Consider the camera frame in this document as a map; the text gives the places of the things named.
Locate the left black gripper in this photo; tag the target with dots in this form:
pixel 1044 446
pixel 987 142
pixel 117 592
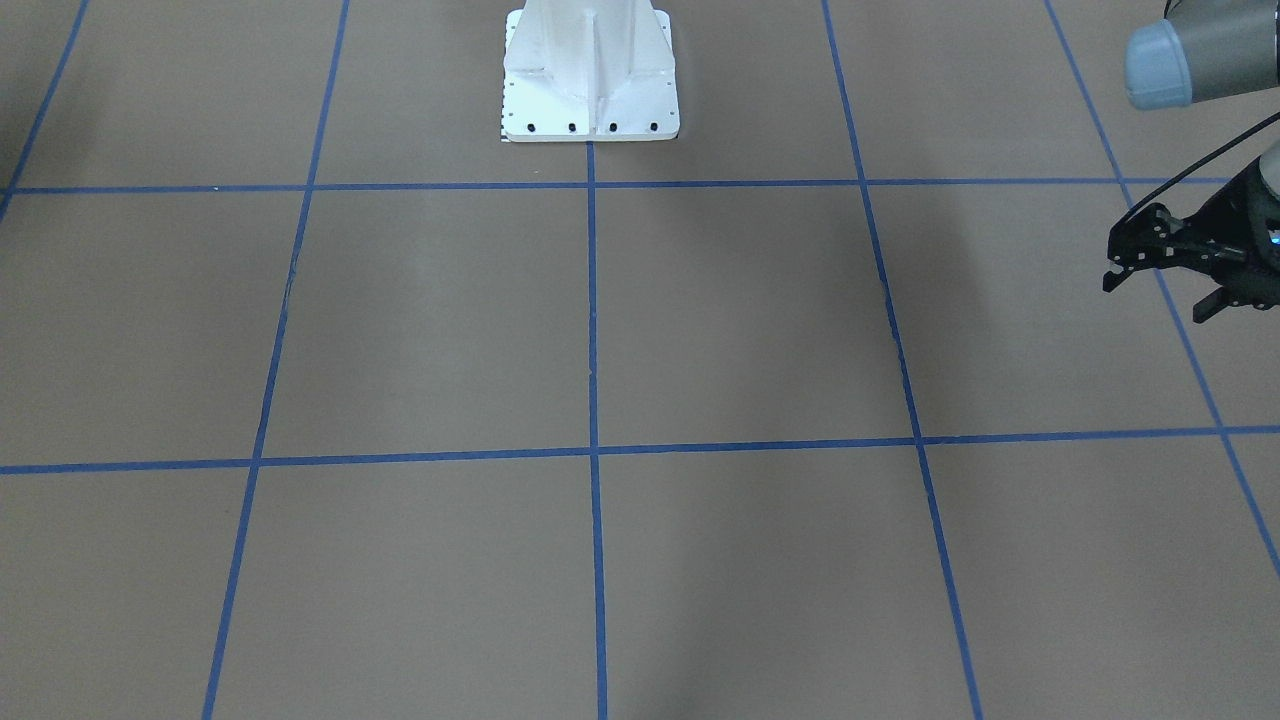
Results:
pixel 1246 213

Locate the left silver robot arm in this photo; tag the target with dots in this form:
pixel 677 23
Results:
pixel 1201 51

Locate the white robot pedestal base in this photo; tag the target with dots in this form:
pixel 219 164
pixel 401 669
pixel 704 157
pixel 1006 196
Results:
pixel 589 72

